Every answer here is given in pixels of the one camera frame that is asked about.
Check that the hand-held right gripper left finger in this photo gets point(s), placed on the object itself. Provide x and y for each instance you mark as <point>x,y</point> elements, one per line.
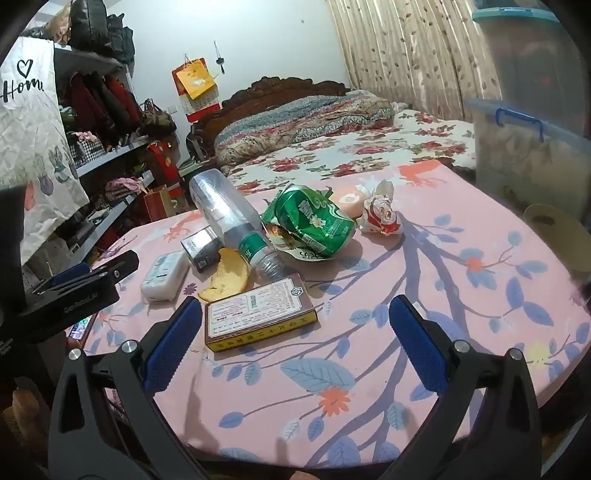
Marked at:
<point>173,341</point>

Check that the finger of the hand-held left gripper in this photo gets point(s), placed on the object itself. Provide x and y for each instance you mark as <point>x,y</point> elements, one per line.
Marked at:
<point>115,270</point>
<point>69,274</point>

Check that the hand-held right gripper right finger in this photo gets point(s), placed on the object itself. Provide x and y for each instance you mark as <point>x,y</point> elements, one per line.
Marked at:
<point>418,341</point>

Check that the white tissue pack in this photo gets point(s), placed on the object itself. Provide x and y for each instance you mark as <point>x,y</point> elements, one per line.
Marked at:
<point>164,277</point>

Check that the yellow-edged medicine box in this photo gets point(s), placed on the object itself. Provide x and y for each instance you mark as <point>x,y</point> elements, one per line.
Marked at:
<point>258,314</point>

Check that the pink paper cup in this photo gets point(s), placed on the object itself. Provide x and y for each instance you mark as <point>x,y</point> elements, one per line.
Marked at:
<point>348,201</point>

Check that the beige trash bin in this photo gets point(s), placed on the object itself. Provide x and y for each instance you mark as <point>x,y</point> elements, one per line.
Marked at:
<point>554,240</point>

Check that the phone in pink case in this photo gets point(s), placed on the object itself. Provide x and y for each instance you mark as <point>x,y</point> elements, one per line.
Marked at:
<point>82,326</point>

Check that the pink floral tablecloth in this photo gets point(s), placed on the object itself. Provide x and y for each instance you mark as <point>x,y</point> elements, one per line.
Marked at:
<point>415,277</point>

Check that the brown paper bag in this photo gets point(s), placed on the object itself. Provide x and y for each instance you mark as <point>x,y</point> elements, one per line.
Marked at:
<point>159,203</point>

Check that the pink folded clothing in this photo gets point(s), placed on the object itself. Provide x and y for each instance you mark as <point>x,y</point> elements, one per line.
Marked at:
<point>124,187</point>

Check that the yellow fruit peel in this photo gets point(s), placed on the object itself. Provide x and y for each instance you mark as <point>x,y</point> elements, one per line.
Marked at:
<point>228,277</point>

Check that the small grey carton box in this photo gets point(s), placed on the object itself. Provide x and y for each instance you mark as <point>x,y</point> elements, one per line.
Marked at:
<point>201,247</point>

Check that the grey metal shelf rack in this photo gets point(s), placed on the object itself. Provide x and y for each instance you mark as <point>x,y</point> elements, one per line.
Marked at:
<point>115,154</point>

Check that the red gift bag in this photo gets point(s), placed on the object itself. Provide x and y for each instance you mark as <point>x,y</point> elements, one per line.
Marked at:
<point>161,161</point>

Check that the houndstooth garment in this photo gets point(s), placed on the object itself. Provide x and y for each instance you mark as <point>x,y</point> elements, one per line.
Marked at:
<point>87,152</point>

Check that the clear plastic bottle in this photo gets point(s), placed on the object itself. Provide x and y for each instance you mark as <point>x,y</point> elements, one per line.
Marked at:
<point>226,207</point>

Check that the white printed cloth cover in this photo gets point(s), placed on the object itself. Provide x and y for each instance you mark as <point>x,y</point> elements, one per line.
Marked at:
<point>32,147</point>

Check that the red and white wrapper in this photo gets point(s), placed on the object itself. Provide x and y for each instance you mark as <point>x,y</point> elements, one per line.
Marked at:
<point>381,212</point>

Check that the brown handbag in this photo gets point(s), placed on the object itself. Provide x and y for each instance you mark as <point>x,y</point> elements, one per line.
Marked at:
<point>157,117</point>

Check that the green snack bag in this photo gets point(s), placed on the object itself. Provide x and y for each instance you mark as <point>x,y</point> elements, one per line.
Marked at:
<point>314,217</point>

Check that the dark hanging coats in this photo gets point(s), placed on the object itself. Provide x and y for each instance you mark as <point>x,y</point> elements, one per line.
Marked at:
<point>101,104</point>

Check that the floral bed sheet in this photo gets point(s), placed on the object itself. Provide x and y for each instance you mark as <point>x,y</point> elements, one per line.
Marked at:
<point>369,147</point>

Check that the carved wooden headboard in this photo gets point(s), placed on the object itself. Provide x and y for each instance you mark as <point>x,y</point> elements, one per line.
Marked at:
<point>258,90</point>

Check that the patchwork quilt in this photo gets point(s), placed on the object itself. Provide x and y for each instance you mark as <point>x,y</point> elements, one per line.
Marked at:
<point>300,122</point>

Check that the black bags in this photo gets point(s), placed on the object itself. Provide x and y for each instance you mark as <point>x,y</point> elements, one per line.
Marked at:
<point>99,27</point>

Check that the leaf patterned curtain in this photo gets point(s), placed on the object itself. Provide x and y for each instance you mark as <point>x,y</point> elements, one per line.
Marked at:
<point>406,50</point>

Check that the clear storage box teal lid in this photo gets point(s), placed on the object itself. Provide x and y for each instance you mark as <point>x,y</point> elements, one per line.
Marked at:
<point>521,50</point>

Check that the red and yellow wall calendar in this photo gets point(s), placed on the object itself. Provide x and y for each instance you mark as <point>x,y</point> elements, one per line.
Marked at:
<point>196,85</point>

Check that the dark hanging wall ornament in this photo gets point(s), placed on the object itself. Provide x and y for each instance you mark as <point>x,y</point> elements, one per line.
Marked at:
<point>220,60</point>

